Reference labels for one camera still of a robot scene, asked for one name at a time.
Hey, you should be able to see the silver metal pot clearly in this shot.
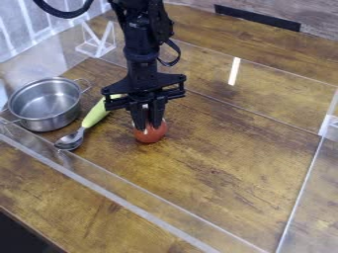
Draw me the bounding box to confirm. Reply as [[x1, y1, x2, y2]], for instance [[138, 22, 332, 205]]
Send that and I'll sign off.
[[7, 77, 92, 132]]

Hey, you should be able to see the clear acrylic triangle stand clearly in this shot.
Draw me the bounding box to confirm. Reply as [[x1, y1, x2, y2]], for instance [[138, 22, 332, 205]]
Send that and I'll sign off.
[[75, 22, 117, 58]]

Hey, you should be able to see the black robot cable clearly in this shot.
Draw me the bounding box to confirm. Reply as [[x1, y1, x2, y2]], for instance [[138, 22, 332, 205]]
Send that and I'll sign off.
[[32, 0, 96, 20]]

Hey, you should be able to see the black strip on table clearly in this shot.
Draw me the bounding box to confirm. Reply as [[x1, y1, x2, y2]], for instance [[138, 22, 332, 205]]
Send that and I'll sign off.
[[214, 4, 301, 32]]

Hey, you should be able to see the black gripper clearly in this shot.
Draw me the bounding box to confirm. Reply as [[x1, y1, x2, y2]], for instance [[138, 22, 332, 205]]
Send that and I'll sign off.
[[102, 49, 186, 130]]

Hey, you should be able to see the red white plush mushroom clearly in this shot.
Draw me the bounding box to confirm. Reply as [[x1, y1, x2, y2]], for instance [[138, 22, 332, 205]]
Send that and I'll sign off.
[[133, 105, 169, 143]]

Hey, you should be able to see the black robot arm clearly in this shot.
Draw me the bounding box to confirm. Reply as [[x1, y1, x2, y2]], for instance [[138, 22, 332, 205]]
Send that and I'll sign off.
[[102, 0, 186, 130]]

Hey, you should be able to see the clear acrylic front barrier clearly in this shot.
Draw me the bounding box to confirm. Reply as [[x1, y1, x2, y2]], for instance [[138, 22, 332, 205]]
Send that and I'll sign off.
[[0, 117, 269, 253]]

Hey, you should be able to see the spoon with green handle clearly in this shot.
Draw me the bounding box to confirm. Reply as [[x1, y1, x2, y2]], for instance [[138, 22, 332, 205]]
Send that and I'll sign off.
[[54, 93, 125, 151]]

